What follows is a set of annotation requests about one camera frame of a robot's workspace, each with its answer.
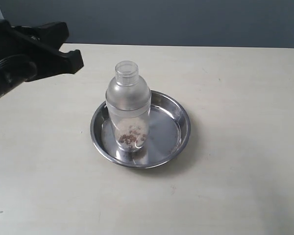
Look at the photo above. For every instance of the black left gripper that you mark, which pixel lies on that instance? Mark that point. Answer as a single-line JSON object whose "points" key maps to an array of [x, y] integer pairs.
{"points": [[34, 54]]}

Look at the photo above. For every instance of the clear plastic shaker bottle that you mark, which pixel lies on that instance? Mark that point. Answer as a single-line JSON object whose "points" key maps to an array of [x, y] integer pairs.
{"points": [[128, 100]]}

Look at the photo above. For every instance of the round stainless steel tray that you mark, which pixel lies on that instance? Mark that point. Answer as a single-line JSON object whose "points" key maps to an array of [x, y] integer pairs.
{"points": [[169, 132]]}

